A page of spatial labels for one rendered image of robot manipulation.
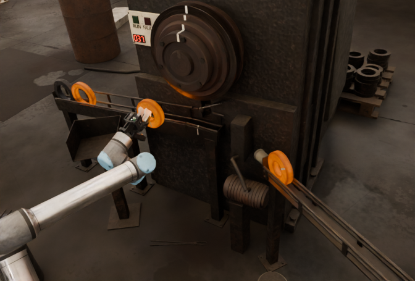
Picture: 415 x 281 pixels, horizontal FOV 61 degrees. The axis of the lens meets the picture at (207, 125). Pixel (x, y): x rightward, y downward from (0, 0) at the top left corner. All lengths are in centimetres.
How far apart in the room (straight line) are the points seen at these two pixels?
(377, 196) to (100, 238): 180
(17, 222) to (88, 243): 109
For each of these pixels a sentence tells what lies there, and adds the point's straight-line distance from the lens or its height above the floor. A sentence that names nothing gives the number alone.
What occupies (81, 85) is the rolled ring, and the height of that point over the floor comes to 76.
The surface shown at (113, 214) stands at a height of 1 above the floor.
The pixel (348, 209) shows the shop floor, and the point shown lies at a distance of 249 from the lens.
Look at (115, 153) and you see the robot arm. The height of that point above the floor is 80.
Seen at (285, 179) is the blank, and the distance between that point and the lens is 159.
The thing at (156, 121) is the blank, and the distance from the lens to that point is 181.
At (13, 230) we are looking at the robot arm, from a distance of 137.
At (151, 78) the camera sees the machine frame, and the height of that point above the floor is 87.
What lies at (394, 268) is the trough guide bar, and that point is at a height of 72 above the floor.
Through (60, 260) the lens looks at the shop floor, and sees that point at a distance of 239.
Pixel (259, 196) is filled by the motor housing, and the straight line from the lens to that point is 176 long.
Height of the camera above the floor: 179
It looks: 35 degrees down
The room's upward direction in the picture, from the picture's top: 4 degrees counter-clockwise
